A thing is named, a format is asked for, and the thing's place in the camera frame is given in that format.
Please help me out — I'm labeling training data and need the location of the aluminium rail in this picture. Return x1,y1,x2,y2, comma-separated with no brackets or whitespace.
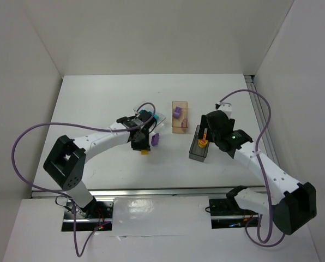
30,186,269,199
244,75,279,165

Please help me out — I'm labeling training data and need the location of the right aluminium rail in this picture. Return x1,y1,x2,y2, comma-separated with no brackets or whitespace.
244,75,279,165

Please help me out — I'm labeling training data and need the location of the small teal lego brick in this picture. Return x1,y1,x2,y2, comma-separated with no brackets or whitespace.
138,109,149,114

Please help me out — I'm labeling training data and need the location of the clear plastic container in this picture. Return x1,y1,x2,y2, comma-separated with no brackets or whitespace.
133,104,166,133

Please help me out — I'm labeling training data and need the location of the front aluminium rail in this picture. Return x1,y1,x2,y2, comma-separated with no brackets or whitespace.
30,186,269,199

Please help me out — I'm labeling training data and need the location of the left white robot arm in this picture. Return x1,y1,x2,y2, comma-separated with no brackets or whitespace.
43,110,158,217

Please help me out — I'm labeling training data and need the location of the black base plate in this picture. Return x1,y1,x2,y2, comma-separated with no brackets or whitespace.
204,199,258,229
61,199,114,232

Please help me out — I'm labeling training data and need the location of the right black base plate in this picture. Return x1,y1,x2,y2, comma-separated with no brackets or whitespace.
204,199,258,229

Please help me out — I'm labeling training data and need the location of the purple flower lego brick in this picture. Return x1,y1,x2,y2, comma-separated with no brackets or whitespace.
181,118,189,132

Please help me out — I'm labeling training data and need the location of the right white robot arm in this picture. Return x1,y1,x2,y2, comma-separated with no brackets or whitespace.
198,110,317,235

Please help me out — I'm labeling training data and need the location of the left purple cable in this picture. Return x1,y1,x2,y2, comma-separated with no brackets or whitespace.
11,102,156,258

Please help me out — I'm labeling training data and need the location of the dark grey translucent container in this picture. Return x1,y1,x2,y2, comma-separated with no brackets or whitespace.
189,125,209,162

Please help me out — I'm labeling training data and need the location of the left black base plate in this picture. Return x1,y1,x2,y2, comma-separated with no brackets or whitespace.
61,199,114,232

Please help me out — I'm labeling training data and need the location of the orange translucent container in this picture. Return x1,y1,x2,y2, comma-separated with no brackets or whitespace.
171,101,189,134

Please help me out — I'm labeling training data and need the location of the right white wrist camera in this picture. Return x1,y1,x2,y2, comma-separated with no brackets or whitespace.
215,102,232,118

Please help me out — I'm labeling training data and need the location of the purple rounded lego brick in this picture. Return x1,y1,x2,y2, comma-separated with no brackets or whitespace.
151,133,160,147

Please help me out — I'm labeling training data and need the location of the yellow butterfly lego brick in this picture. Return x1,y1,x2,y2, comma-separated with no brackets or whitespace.
198,134,208,148

